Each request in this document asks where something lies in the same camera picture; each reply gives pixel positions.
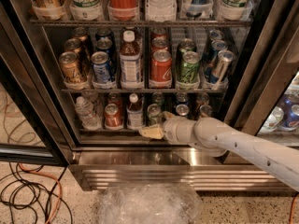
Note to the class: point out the red can shelf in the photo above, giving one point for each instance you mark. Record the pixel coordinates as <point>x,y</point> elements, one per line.
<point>114,98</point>
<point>113,115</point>

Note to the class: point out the tea bottle bottom shelf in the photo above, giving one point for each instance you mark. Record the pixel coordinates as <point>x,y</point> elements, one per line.
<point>135,120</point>

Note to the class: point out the gold can middle shelf front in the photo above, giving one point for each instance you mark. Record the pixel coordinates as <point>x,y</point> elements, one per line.
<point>71,67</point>

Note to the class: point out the slim silver blue can rear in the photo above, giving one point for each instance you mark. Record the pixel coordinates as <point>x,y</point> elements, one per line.
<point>213,35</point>

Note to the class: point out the green can bottom shelf front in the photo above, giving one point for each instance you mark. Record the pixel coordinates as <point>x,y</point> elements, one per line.
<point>154,113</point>

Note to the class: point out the red cola can middle front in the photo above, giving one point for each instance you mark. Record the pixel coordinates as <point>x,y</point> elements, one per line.
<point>161,66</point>

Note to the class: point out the green can shelf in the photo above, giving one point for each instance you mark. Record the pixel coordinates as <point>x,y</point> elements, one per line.
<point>189,67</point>
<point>158,98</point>
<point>184,45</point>
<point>154,113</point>

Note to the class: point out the gold can middle shelf rear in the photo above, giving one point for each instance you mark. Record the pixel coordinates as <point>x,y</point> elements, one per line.
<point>82,34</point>

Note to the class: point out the blue can bottom shelf front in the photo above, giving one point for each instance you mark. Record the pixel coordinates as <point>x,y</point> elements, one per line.
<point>182,110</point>

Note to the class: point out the red cola can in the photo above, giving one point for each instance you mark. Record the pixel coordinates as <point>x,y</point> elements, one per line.
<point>159,43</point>
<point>161,66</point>
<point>158,32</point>

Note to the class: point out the blue can behind right door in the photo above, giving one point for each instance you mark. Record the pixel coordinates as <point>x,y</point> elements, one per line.
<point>290,120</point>

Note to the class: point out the blue can shelf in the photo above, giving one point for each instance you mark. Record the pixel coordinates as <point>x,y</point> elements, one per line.
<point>182,110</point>
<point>182,98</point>
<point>102,68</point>
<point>107,46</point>
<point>104,33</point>

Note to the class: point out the green can middle shelf rear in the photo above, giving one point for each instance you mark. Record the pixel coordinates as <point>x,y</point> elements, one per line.
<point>184,45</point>

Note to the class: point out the blue can middle shelf rear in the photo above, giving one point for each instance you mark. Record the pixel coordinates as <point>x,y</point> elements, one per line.
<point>104,33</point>

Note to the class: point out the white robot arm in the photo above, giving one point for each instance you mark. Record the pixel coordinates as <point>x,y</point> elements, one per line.
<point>215,138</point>

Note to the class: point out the silver can behind right door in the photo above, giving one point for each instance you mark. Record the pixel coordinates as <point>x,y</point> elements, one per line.
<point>273,120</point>

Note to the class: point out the open glass fridge door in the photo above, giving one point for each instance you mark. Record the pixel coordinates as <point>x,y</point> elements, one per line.
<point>27,91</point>

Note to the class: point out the gold can bottom shelf rear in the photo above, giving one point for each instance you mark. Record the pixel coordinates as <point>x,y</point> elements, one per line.
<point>202,98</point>

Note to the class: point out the red can bottom shelf front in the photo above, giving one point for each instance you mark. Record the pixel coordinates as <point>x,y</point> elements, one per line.
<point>113,115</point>

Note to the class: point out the gold can shelf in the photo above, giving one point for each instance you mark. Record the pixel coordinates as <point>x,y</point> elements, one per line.
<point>205,111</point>
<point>82,34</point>
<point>202,98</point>
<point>71,67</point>
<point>75,44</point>

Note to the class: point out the green can bottom shelf rear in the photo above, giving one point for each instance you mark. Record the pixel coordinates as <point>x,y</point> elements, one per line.
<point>158,98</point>

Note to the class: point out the blue can bottom shelf rear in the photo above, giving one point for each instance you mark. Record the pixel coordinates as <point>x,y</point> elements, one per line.
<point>182,98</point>

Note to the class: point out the slim silver blue can front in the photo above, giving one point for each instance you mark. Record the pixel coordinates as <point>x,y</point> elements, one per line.
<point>225,58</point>

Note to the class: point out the clear plastic bag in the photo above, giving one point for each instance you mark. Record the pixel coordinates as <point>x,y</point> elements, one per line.
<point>149,204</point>

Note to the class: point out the stainless steel fridge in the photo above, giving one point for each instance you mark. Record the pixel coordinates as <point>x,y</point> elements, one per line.
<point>266,48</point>

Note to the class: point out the red cola can middle rear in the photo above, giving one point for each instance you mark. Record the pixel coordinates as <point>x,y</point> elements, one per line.
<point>158,32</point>

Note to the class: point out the red can bottom shelf rear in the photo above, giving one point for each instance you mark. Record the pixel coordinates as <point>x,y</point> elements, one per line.
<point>114,98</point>

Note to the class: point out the tea bottle middle shelf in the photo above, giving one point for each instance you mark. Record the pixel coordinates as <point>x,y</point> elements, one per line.
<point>130,58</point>

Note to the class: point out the gold can bottom shelf front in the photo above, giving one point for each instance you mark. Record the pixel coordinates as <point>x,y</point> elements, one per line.
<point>205,111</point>

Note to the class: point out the clear water bottle bottom shelf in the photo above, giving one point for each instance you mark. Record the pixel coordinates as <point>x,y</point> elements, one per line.
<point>87,114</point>

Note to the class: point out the blue can middle shelf front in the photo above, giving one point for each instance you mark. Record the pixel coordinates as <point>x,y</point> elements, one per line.
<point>102,68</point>

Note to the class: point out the slim silver blue can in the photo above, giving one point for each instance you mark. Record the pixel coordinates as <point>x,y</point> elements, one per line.
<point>225,58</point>
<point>215,48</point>
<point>213,35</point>

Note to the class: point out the tea bottle shelf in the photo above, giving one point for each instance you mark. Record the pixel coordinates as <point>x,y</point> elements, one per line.
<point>135,120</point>
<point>130,58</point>

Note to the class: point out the green can middle shelf front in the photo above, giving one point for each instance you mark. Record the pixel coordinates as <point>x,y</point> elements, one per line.
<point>189,67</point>

